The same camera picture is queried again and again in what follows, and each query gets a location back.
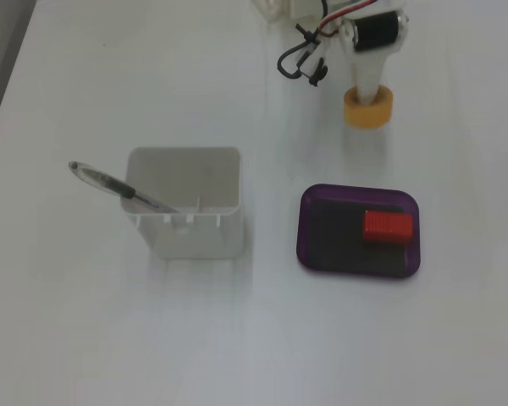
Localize clear black ballpoint pen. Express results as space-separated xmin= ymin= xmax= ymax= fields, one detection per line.
xmin=68 ymin=160 xmax=183 ymax=215

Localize black tray mat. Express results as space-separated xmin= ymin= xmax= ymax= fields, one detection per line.
xmin=311 ymin=198 xmax=410 ymax=274

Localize red ribbed block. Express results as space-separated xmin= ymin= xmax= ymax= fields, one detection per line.
xmin=362 ymin=210 xmax=415 ymax=245

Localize purple plastic tray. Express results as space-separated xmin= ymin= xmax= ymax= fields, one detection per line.
xmin=295 ymin=183 xmax=422 ymax=281

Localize white plastic box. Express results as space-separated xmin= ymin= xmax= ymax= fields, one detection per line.
xmin=120 ymin=146 xmax=245 ymax=260

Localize black looped cable with connector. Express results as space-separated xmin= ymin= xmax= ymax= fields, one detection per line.
xmin=277 ymin=23 xmax=329 ymax=86

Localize yellow tape roll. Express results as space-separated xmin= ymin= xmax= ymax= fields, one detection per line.
xmin=343 ymin=84 xmax=395 ymax=128

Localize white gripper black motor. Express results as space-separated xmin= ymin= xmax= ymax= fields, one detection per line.
xmin=338 ymin=8 xmax=410 ymax=106

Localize red white servo wires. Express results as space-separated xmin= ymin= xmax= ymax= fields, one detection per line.
xmin=317 ymin=0 xmax=382 ymax=33

